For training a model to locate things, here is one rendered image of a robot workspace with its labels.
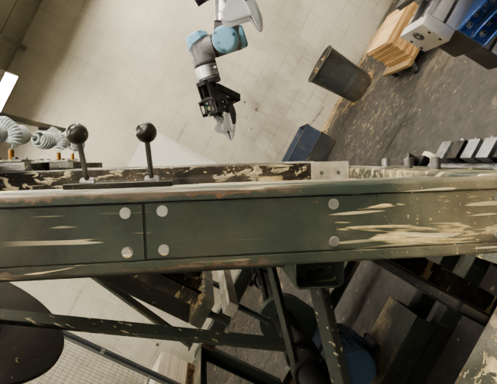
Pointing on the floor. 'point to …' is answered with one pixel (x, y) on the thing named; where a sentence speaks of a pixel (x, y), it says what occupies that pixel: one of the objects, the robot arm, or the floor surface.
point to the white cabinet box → (167, 154)
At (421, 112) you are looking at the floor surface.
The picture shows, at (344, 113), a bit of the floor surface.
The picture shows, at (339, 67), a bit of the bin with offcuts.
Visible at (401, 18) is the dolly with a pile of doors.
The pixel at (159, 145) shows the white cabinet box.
